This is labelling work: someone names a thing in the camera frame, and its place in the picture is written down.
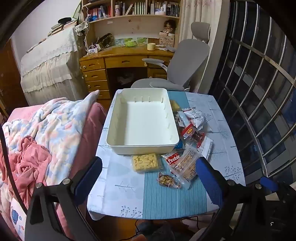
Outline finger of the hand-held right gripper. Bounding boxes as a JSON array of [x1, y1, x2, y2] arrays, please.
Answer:
[[259, 176, 279, 192]]

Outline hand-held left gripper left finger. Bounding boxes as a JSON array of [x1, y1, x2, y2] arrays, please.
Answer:
[[24, 157, 103, 241]]

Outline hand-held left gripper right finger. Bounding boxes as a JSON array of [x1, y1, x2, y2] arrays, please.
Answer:
[[196, 157, 266, 241]]

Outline large cracker bag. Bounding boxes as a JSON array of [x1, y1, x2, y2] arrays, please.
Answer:
[[171, 148, 202, 182]]

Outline clear nut bar packet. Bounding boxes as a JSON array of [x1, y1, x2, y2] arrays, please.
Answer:
[[158, 171, 190, 190]]

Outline red label dried fruit packet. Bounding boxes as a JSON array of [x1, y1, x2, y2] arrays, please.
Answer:
[[180, 125, 206, 142]]

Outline white red printed packet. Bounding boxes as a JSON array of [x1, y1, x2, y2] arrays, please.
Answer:
[[177, 108, 206, 128]]

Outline white plastic bin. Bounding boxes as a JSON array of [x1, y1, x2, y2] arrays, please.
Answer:
[[106, 88, 180, 155]]

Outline blue white printed tablecloth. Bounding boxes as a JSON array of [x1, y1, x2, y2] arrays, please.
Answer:
[[87, 90, 246, 220]]

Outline pink quilt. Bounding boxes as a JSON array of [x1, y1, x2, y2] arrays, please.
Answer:
[[7, 102, 108, 241]]

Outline floral fleece blanket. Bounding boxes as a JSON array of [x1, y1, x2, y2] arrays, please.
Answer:
[[0, 90, 100, 187]]

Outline pink crumpled cloth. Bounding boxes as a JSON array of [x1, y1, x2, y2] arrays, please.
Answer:
[[0, 136, 53, 210]]

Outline dark cloth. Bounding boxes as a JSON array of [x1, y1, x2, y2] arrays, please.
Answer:
[[136, 220, 185, 241]]

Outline white cartoon printed cloth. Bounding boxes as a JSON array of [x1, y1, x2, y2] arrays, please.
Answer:
[[7, 197, 31, 241]]

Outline metal window grille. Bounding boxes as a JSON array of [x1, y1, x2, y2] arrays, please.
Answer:
[[208, 0, 296, 184]]

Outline wooden desk with drawers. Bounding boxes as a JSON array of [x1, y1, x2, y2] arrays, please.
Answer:
[[79, 45, 176, 109]]

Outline trash bin with bag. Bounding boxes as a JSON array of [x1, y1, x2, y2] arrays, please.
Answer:
[[117, 73, 135, 87]]

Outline white lace furniture cover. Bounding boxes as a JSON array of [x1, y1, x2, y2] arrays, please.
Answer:
[[20, 25, 88, 105]]

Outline grey office chair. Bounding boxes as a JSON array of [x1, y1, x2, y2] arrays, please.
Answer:
[[131, 22, 211, 93]]

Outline brown wooden door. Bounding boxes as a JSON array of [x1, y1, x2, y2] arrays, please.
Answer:
[[0, 40, 28, 116]]

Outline camouflage pouch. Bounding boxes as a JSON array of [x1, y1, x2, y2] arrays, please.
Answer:
[[96, 34, 114, 49]]

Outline green printed panel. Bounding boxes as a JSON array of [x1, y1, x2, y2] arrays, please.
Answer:
[[114, 37, 148, 48]]

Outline patterned cardboard box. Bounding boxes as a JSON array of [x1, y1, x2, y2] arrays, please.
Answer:
[[159, 35, 175, 46]]

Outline floral cloth pouch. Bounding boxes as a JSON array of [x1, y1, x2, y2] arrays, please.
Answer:
[[75, 22, 90, 37]]

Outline stack of books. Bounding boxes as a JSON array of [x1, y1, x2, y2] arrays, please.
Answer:
[[47, 20, 77, 37]]

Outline wooden bookshelf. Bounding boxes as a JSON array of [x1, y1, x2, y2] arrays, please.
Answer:
[[81, 0, 183, 50]]

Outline brown haired doll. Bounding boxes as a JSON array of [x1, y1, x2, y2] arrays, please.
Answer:
[[161, 20, 177, 36]]

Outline row of books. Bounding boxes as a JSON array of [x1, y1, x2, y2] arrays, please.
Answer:
[[89, 1, 181, 18]]

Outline black cable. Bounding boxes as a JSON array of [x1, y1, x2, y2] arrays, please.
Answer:
[[0, 126, 29, 210]]

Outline white cable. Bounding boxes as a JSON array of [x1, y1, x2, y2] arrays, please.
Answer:
[[82, 4, 91, 56]]

